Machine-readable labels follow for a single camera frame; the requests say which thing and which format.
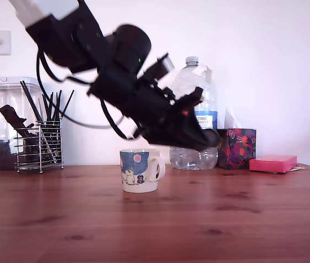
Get dark coffee beans pile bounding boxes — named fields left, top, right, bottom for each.
left=0, top=153, right=17, bottom=171

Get large clear water bottle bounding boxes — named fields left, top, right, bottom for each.
left=168, top=56, right=219, bottom=171

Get white tissue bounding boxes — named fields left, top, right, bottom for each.
left=224, top=108, right=244, bottom=129

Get white cartoon print mug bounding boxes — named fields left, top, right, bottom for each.
left=120, top=148, right=167, bottom=193

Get floral tissue box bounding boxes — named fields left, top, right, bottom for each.
left=216, top=128, right=257, bottom=170

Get pink flat box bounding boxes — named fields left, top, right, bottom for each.
left=249, top=155, right=298, bottom=175

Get black chopstick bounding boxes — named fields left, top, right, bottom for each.
left=47, top=92, right=54, bottom=122
left=42, top=94, right=50, bottom=122
left=60, top=89, right=75, bottom=119
left=52, top=92, right=59, bottom=122
left=22, top=80, right=45, bottom=123
left=20, top=81, right=41, bottom=123
left=55, top=89, right=63, bottom=122

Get paper sheet under box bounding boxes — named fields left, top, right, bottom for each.
left=271, top=164, right=306, bottom=175

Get black scoop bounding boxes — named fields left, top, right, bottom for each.
left=0, top=105, right=36, bottom=138

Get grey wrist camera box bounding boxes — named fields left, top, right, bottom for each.
left=143, top=53, right=175, bottom=82

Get chrome wire utensil rack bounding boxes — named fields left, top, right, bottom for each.
left=14, top=121, right=64, bottom=174

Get long thin black cable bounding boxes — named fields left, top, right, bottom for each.
left=36, top=51, right=113, bottom=130

